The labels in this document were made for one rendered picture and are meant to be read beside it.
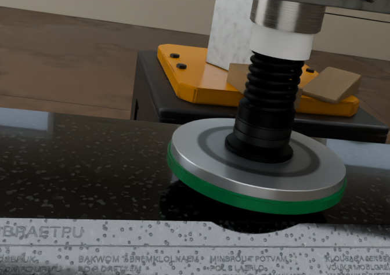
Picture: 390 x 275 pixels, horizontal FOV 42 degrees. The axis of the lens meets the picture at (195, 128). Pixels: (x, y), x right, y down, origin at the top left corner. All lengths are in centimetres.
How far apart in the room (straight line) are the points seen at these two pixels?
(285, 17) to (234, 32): 86
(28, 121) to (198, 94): 54
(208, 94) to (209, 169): 68
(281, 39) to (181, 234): 23
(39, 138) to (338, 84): 89
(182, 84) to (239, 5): 29
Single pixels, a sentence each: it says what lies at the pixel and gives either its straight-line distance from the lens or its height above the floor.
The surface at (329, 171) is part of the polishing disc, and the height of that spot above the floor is 88.
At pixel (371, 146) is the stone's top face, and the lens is 92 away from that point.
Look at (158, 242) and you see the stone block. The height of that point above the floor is 80.
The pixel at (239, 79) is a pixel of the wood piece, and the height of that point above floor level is 81.
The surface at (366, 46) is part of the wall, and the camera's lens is 718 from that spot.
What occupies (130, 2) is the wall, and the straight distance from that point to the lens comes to 655.
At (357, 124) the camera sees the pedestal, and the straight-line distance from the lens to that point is 133.
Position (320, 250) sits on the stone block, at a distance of 61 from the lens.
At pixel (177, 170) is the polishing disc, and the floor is 86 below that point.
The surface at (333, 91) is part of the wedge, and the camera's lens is 135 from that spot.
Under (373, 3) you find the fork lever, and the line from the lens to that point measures 60.
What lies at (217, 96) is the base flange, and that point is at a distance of 122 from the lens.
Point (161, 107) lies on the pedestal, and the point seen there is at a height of 74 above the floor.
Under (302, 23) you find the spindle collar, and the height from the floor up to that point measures 104.
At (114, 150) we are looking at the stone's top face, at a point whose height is 82.
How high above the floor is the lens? 110
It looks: 20 degrees down
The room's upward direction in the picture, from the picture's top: 9 degrees clockwise
